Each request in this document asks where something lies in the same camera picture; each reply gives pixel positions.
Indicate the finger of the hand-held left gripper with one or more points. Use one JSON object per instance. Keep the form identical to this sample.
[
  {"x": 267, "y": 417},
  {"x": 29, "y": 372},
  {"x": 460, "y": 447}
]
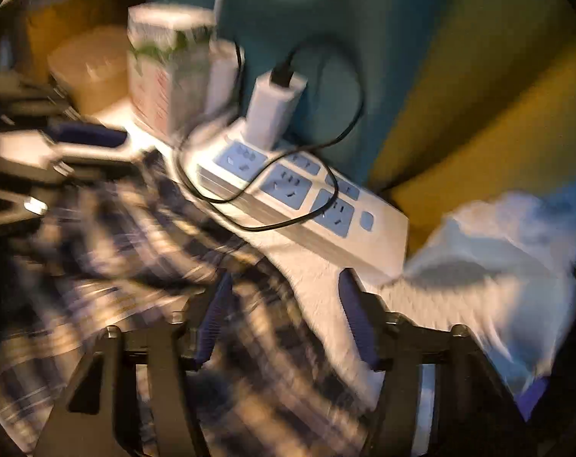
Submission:
[
  {"x": 88, "y": 136},
  {"x": 16, "y": 207}
]

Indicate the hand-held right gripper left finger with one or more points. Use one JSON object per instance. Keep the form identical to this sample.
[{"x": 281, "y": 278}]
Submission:
[{"x": 212, "y": 326}]

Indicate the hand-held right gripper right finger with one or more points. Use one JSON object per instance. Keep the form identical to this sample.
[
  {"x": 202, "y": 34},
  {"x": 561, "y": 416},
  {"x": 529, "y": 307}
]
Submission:
[{"x": 359, "y": 326}]

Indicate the plaid pants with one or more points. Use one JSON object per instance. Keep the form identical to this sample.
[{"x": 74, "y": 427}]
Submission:
[{"x": 126, "y": 247}]

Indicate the brown lidded container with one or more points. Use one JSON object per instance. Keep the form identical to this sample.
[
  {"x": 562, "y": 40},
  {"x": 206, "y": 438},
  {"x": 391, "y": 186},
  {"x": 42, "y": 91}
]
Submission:
[{"x": 90, "y": 76}]

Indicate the white and green carton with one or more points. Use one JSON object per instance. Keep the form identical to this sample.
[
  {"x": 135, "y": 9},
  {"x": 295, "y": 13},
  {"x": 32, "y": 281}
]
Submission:
[{"x": 171, "y": 66}]

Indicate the cardboard box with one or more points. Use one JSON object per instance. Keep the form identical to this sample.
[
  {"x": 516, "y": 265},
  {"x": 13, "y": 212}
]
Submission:
[{"x": 64, "y": 14}]

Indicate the white power strip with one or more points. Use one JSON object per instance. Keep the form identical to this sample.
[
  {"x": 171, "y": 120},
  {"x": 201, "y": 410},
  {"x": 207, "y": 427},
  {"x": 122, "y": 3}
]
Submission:
[{"x": 316, "y": 204}]

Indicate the white desk lamp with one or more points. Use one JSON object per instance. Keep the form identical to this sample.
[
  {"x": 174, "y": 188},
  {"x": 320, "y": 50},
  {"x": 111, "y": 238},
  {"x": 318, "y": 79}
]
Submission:
[{"x": 223, "y": 76}]

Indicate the white crumpled cloth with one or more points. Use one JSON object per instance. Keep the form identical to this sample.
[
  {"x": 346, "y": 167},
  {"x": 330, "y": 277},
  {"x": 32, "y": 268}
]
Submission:
[{"x": 502, "y": 271}]

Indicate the white charger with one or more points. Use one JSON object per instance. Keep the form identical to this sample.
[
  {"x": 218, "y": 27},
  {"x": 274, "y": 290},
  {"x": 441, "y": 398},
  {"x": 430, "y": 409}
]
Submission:
[{"x": 273, "y": 100}]

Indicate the yellow curtain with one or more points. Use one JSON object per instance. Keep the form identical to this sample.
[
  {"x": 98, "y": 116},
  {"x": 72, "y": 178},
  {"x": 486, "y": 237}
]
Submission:
[{"x": 483, "y": 104}]

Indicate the blue-grey curtain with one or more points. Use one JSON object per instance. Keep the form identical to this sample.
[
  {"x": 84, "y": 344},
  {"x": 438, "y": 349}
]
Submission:
[{"x": 364, "y": 33}]

